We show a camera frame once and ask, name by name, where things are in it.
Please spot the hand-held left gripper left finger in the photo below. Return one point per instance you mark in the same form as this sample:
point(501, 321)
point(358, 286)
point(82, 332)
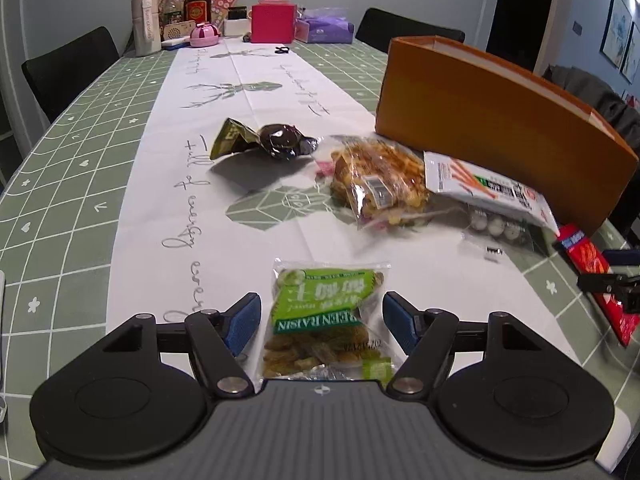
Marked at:
point(242, 322)

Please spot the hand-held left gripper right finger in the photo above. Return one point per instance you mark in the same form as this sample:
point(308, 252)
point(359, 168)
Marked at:
point(400, 322)

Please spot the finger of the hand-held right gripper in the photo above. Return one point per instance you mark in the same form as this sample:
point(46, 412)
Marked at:
point(602, 282)
point(622, 257)

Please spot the red spicy strip packet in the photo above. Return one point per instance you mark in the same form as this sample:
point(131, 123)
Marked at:
point(595, 265)

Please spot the green raisin packet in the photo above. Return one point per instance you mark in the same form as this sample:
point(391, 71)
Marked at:
point(320, 320)

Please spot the quail egg clear packet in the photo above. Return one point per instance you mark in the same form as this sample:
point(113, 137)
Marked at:
point(505, 230)

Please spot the clear waffle bag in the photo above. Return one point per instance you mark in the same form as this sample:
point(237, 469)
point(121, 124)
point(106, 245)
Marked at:
point(380, 175)

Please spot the white breadstick packet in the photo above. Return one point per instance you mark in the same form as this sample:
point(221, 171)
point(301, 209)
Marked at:
point(480, 185)

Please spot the dark prune packet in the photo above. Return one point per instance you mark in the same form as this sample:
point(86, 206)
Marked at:
point(280, 140)

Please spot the orange cardboard box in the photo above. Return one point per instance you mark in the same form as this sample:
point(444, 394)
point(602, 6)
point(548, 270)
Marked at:
point(490, 125)

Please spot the white deer print table runner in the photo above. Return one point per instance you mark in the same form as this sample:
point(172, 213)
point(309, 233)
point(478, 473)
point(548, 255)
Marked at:
point(325, 240)

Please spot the dark jacket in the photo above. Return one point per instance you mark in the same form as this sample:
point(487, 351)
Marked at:
point(590, 90)

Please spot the white and blue flat case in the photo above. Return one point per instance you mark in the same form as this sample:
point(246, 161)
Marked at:
point(176, 45)

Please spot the pink round container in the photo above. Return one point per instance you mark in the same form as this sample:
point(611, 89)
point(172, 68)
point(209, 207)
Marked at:
point(205, 35)

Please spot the black chair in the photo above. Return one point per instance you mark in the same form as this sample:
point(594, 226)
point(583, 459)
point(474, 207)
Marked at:
point(410, 30)
point(70, 70)

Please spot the small white box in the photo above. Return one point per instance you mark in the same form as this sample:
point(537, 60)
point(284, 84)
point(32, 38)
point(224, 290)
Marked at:
point(236, 27)

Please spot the beige small radio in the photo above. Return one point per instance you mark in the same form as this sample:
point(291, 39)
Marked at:
point(179, 31)

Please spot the magenta gift box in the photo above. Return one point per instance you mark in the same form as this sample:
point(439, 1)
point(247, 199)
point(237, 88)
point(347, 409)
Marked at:
point(272, 22)

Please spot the purple tissue pack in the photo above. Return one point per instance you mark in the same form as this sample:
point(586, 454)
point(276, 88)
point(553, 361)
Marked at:
point(325, 27)

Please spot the white thermos bottle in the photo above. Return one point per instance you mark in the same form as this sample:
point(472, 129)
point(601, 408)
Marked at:
point(146, 25)

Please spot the clear plastic water bottle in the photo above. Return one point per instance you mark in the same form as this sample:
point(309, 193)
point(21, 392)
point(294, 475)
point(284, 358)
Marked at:
point(171, 7)

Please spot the framed wall picture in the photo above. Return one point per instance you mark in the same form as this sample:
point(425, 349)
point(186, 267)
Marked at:
point(615, 25)
point(632, 55)

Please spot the wall switch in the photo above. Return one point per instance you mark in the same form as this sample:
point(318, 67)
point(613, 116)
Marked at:
point(577, 28)

